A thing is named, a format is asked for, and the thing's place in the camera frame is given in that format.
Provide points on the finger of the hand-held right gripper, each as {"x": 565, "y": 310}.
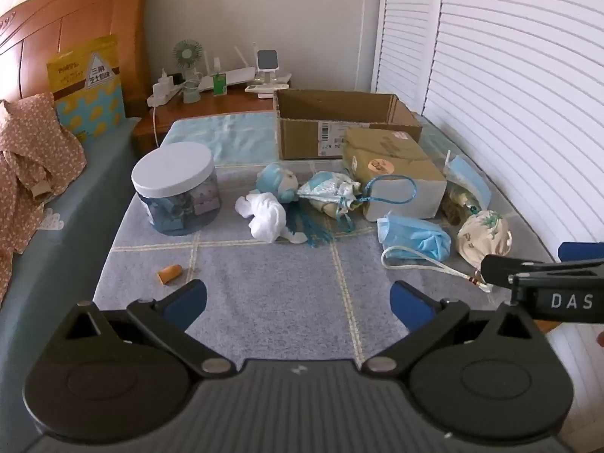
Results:
{"x": 583, "y": 251}
{"x": 495, "y": 269}

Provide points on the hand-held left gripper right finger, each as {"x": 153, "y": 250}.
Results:
{"x": 410, "y": 304}

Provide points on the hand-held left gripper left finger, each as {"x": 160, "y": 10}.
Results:
{"x": 188, "y": 299}

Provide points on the cream printed pouch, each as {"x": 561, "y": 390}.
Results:
{"x": 483, "y": 238}

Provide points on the blue face mask bundle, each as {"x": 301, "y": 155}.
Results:
{"x": 415, "y": 236}

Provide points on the brown scrunchie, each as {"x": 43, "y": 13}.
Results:
{"x": 455, "y": 207}

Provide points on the plastic-wrapped blue face mask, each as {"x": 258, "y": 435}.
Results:
{"x": 467, "y": 174}

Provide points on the white fluffy cloth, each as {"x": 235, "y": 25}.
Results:
{"x": 264, "y": 214}

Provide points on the cardboard box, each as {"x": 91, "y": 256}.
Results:
{"x": 302, "y": 137}

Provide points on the small orange tube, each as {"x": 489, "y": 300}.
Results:
{"x": 169, "y": 276}

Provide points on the teal bed sheet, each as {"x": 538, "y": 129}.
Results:
{"x": 71, "y": 245}

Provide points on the clear jar with white lid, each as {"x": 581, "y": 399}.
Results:
{"x": 170, "y": 170}

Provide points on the golden tissue pack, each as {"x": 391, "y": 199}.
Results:
{"x": 401, "y": 160}

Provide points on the light blue towel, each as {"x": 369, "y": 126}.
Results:
{"x": 226, "y": 137}

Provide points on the white louvered closet door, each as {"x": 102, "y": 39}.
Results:
{"x": 519, "y": 80}
{"x": 406, "y": 33}

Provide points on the white power strip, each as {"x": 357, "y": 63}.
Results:
{"x": 165, "y": 99}

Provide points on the wooden nightstand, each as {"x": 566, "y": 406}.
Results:
{"x": 236, "y": 101}

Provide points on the white plug charger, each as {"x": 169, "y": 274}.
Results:
{"x": 163, "y": 85}

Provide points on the green spray bottle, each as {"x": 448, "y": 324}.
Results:
{"x": 219, "y": 85}

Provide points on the brown floral cloth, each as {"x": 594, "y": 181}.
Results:
{"x": 28, "y": 151}

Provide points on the white charging base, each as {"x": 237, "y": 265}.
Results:
{"x": 266, "y": 95}

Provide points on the yellow snack bag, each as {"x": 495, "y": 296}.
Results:
{"x": 85, "y": 104}

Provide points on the white remote control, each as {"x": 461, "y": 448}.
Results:
{"x": 266, "y": 87}

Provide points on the white router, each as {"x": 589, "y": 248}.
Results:
{"x": 245, "y": 78}

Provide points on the small green desk fan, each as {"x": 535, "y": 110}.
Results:
{"x": 187, "y": 53}

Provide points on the white stand with grey screen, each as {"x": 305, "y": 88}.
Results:
{"x": 266, "y": 59}

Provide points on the wooden bed headboard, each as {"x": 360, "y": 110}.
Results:
{"x": 94, "y": 9}

